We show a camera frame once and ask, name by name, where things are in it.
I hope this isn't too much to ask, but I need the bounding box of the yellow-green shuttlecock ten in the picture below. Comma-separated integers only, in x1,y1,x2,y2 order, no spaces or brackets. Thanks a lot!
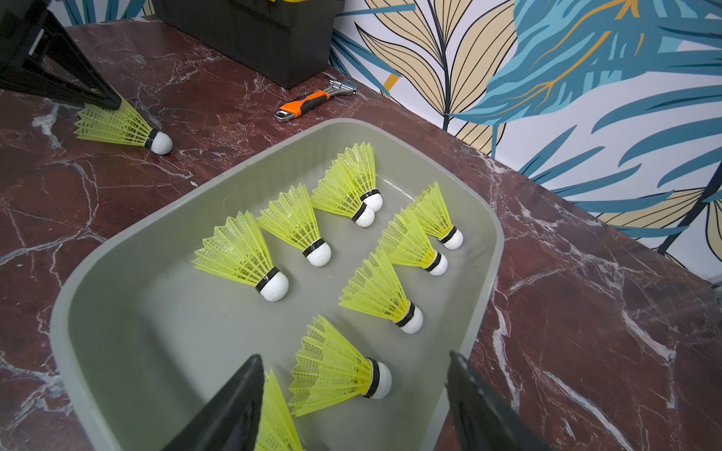
74,98,173,155

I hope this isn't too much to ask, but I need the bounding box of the grey plastic storage tray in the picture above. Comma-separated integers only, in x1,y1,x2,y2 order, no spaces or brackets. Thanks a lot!
51,120,504,450

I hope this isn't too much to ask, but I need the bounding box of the yellow-green shuttlecock eight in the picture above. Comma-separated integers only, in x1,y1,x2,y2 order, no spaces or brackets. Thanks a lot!
337,142,384,212

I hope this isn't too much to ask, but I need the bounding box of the yellow-green shuttlecock seven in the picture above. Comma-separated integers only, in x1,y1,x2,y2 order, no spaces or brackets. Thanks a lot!
193,210,290,302

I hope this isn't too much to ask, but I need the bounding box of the yellow-green shuttlecock six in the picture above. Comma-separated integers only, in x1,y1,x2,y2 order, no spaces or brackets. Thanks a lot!
289,315,393,417

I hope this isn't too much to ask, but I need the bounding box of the yellow-green shuttlecock two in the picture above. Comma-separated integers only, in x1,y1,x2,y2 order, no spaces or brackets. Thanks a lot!
409,182,464,250

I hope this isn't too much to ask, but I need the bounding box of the yellow-green shuttlecock three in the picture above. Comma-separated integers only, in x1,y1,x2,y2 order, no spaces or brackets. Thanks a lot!
338,248,424,334

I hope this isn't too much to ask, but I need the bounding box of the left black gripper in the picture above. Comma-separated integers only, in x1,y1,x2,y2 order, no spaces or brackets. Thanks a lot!
1,0,121,110

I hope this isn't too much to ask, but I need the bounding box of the yellow-green shuttlecock nine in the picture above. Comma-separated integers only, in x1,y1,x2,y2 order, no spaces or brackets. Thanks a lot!
257,183,332,268

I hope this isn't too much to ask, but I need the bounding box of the yellow-green shuttlecock four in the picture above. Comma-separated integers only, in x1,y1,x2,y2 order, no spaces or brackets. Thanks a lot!
254,370,304,451

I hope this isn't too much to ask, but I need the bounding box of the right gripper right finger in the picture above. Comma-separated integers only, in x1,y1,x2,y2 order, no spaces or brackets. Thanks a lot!
447,351,550,451

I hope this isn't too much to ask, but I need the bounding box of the yellow black toolbox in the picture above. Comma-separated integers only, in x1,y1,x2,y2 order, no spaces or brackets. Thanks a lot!
153,0,345,88

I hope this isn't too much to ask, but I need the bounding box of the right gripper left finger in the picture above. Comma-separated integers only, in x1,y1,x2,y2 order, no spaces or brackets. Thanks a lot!
164,354,264,450

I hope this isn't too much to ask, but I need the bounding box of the yellow-green shuttlecock one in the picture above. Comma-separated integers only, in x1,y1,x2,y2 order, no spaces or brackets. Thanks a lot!
378,207,449,276

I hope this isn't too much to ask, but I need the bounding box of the yellow-green shuttlecock five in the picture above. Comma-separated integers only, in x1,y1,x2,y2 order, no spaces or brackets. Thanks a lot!
310,159,375,229

